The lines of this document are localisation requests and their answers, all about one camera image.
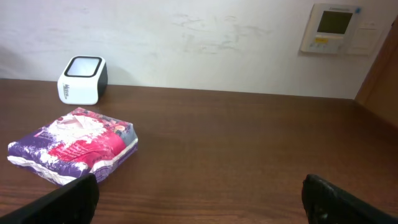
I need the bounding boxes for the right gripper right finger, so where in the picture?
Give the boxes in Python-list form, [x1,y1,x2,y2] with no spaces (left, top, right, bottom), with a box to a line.
[302,174,397,224]

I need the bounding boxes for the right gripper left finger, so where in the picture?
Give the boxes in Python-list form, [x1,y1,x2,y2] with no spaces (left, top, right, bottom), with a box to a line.
[1,174,100,224]

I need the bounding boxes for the pink purple tissue pack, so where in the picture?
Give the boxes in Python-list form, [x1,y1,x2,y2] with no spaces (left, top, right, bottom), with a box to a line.
[7,108,139,185]

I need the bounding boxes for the white barcode scanner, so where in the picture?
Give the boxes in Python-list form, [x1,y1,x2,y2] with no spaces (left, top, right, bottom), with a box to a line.
[57,55,108,105]

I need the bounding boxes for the wall thermostat control panel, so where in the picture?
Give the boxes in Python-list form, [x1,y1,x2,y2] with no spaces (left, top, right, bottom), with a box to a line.
[300,3,362,54]

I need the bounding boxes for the white wall switch plate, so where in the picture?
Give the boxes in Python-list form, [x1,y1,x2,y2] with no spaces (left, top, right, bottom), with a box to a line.
[346,21,381,55]

